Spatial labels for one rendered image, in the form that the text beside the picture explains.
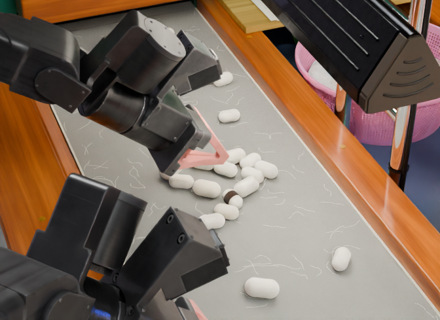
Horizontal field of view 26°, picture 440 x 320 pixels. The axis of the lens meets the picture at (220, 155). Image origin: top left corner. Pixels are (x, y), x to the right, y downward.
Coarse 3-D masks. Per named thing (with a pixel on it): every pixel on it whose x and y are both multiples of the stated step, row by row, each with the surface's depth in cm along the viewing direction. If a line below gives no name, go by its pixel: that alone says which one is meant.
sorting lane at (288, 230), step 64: (64, 128) 133; (256, 128) 133; (128, 192) 121; (192, 192) 121; (256, 192) 121; (320, 192) 121; (128, 256) 112; (256, 256) 112; (320, 256) 112; (384, 256) 112
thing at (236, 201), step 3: (228, 189) 119; (231, 189) 119; (225, 192) 119; (237, 195) 118; (231, 198) 118; (234, 198) 117; (237, 198) 117; (240, 198) 118; (231, 201) 117; (234, 201) 117; (237, 201) 117; (240, 201) 118; (231, 204) 117; (234, 204) 117; (237, 204) 117; (240, 204) 118; (237, 207) 118
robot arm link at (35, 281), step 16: (0, 256) 66; (16, 256) 66; (0, 272) 64; (16, 272) 64; (32, 272) 64; (48, 272) 65; (64, 272) 66; (0, 288) 62; (16, 288) 62; (32, 288) 62; (48, 288) 63; (64, 288) 65; (0, 304) 60; (16, 304) 61; (32, 304) 62
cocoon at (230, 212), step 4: (220, 204) 116; (224, 204) 116; (216, 208) 116; (220, 208) 116; (224, 208) 116; (228, 208) 116; (232, 208) 116; (236, 208) 116; (216, 212) 116; (220, 212) 116; (224, 212) 116; (228, 212) 116; (232, 212) 116; (236, 212) 116; (224, 216) 116; (228, 216) 116; (232, 216) 116; (236, 216) 116
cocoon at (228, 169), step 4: (224, 164) 123; (228, 164) 123; (232, 164) 123; (216, 168) 123; (220, 168) 123; (224, 168) 123; (228, 168) 123; (232, 168) 123; (236, 168) 123; (216, 172) 124; (220, 172) 123; (224, 172) 123; (228, 172) 123; (232, 172) 123; (236, 172) 123; (228, 176) 123; (232, 176) 123
